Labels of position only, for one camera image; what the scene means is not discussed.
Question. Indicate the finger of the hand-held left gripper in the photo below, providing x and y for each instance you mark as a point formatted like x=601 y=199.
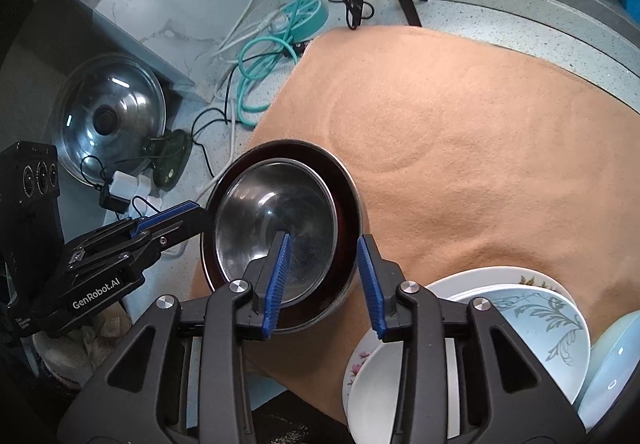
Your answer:
x=172 y=243
x=170 y=219

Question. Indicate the dark green device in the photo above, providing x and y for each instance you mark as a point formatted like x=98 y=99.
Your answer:
x=172 y=159

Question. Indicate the pink floral deep plate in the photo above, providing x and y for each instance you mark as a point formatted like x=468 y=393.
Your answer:
x=380 y=399
x=605 y=364

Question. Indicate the stainless steel bowl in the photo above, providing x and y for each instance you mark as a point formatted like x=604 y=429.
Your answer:
x=345 y=224

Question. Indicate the black charger block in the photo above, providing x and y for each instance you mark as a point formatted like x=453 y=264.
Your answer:
x=115 y=201

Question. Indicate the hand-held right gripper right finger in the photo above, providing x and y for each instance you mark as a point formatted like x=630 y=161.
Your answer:
x=370 y=284

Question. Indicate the black box with round ports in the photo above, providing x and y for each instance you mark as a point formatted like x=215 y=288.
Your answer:
x=27 y=194

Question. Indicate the person's left hand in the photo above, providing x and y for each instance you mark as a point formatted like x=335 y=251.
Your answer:
x=95 y=334

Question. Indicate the white leaf-print plate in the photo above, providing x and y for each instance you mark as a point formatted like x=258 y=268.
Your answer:
x=480 y=279
x=540 y=349

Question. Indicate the tan cloth mat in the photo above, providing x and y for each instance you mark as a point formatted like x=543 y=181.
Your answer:
x=450 y=149

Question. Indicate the white power adapter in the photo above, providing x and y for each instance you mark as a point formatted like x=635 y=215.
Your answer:
x=127 y=184

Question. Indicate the glass pot lid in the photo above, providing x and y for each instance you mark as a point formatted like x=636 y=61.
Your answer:
x=110 y=119

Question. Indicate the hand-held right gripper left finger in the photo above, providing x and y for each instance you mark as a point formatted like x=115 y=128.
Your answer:
x=277 y=284

